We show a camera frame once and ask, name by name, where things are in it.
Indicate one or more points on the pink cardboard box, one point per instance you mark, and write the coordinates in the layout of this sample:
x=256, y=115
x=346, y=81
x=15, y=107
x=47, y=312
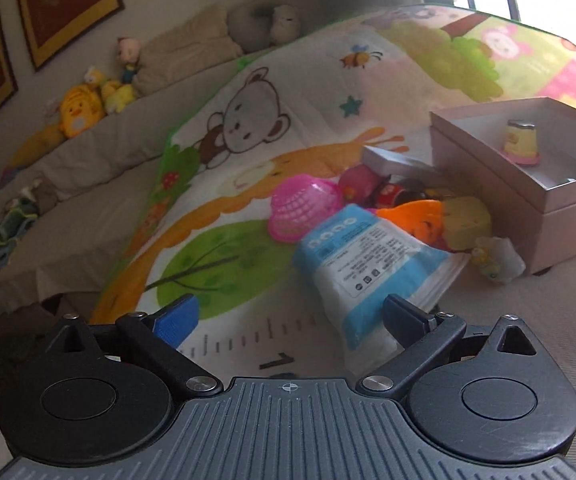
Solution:
x=534, y=207

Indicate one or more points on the grey neck pillow plush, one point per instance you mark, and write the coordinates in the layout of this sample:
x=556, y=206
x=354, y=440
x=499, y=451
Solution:
x=257, y=25

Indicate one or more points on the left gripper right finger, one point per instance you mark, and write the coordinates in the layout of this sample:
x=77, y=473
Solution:
x=427, y=341

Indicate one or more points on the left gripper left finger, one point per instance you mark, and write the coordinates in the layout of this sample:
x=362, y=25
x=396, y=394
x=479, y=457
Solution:
x=152, y=341

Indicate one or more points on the blue white wipes packet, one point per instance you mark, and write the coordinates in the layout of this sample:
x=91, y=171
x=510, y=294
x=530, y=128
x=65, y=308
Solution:
x=356, y=260

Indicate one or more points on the pink pig toy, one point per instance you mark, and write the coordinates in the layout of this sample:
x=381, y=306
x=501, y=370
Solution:
x=358, y=185

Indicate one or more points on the yellow tiger plush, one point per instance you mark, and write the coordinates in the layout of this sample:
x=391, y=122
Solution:
x=79, y=111

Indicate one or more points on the small yellow duck plush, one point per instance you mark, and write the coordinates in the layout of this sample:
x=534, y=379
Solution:
x=114, y=95

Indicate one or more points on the pink doll figure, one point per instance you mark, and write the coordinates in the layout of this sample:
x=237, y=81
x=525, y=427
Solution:
x=128, y=57

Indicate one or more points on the yellow pudding toy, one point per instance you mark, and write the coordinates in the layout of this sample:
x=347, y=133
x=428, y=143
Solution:
x=521, y=143

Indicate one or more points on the beige folded blanket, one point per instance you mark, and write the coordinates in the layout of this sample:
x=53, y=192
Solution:
x=185, y=50

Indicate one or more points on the pink plastic strainer scoop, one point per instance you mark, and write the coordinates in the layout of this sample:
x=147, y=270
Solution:
x=300, y=204

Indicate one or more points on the small white yellow toy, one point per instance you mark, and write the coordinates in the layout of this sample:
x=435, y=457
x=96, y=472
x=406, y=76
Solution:
x=497, y=260

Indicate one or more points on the green cloth on sofa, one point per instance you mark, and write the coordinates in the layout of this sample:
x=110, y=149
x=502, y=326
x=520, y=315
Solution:
x=19, y=216

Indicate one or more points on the red black toy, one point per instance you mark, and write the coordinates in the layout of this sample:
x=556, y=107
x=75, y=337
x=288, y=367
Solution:
x=399, y=192

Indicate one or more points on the colourful cartoon play mat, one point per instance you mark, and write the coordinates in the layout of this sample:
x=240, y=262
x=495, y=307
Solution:
x=307, y=108

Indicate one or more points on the orange plastic toy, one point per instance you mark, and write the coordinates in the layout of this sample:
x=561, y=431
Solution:
x=422, y=219

